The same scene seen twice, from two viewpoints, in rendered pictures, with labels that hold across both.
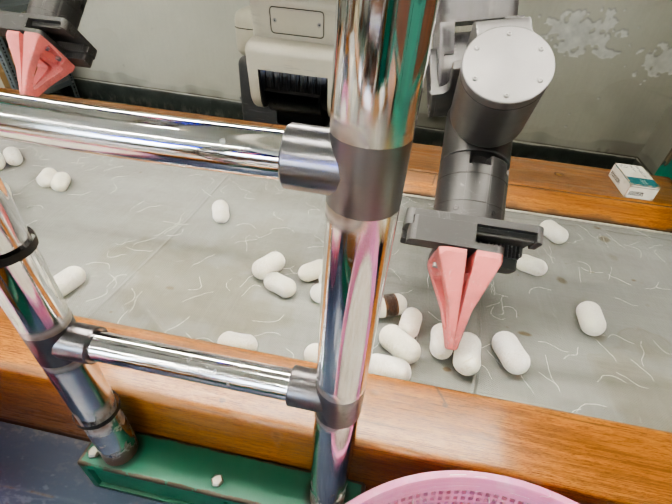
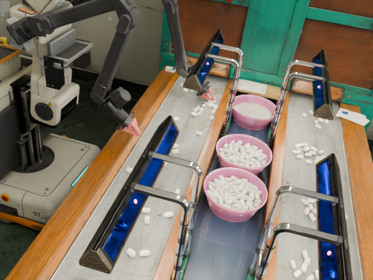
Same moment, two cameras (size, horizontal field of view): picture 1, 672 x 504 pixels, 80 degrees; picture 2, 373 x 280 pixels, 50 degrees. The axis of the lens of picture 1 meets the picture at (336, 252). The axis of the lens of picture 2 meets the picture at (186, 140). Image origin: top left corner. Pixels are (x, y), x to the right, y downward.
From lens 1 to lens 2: 206 cm
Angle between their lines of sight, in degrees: 68
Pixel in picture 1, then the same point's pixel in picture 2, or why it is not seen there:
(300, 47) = (69, 90)
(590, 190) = (171, 75)
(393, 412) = (223, 105)
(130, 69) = not seen: outside the picture
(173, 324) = (206, 125)
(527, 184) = (169, 81)
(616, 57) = not seen: outside the picture
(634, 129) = not seen: hidden behind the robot
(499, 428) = (225, 100)
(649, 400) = (217, 91)
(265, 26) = (54, 92)
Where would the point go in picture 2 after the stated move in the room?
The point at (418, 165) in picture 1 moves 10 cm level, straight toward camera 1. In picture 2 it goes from (160, 91) to (176, 95)
